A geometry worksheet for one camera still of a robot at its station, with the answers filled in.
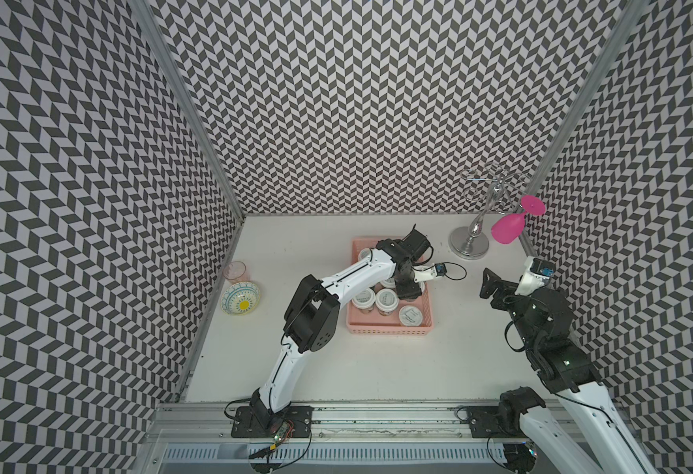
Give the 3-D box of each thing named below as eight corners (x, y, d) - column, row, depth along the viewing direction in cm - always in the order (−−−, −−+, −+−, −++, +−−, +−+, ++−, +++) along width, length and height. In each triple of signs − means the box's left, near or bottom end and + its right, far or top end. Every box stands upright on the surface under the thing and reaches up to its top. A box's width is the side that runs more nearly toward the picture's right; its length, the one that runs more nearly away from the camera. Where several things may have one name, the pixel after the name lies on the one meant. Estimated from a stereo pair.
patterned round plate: (223, 315, 94) (217, 307, 90) (231, 290, 100) (226, 281, 96) (259, 315, 94) (254, 307, 90) (265, 290, 100) (261, 281, 96)
